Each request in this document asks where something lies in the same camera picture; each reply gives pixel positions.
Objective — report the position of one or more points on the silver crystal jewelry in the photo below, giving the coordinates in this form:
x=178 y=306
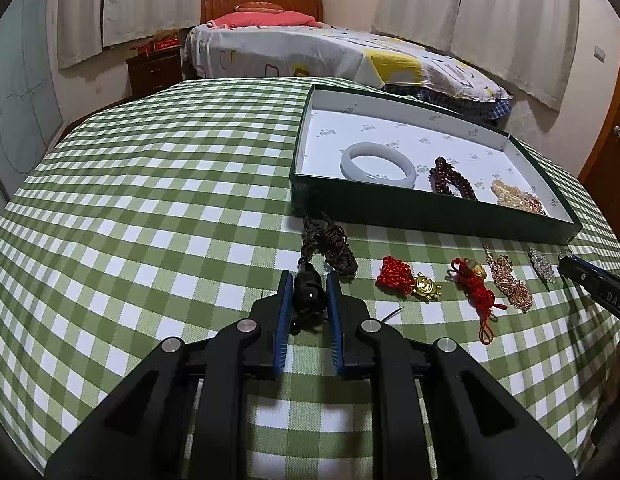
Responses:
x=541 y=266

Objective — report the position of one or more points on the dark wooden nightstand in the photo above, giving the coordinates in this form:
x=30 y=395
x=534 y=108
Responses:
x=154 y=72

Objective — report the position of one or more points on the wooden headboard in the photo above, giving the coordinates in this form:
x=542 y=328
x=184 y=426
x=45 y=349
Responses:
x=210 y=9

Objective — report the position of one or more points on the green white-lined tray box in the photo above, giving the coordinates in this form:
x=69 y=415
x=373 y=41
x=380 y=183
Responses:
x=456 y=161

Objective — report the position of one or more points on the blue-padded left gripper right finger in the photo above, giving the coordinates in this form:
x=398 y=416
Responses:
x=334 y=296

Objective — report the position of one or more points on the red cord gold pendant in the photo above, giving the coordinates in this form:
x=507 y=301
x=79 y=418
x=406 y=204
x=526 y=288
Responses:
x=478 y=295

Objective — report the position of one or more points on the left white curtain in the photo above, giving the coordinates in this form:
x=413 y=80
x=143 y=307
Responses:
x=86 y=27

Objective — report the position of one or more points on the red knot gold charm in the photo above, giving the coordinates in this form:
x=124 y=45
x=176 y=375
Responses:
x=397 y=276

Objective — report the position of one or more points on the red pillow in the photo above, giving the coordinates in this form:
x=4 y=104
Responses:
x=263 y=19

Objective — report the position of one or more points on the rose gold flower jewelry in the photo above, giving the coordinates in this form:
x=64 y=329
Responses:
x=511 y=197

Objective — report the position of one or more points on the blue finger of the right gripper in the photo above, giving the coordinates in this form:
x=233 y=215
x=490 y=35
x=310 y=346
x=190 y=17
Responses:
x=591 y=277

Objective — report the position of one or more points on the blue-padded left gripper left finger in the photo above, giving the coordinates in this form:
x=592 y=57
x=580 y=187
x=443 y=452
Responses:
x=283 y=318

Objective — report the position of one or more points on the red items on nightstand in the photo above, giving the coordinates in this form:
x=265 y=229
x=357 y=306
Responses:
x=162 y=40

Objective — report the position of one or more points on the bed with patterned sheet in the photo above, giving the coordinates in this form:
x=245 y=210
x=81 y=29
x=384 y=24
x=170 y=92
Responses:
x=380 y=62

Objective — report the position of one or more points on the right white curtain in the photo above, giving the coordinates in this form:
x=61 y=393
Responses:
x=529 y=44

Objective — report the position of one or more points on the brown wooden door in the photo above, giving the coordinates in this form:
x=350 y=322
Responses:
x=600 y=174

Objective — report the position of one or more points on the white curtain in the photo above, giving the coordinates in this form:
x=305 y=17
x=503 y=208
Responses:
x=529 y=44
x=86 y=27

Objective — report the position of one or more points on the white jade bangle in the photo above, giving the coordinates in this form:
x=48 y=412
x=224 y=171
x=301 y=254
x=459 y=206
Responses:
x=377 y=164

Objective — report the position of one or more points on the green checkered tablecloth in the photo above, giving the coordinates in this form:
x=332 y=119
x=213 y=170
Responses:
x=169 y=216

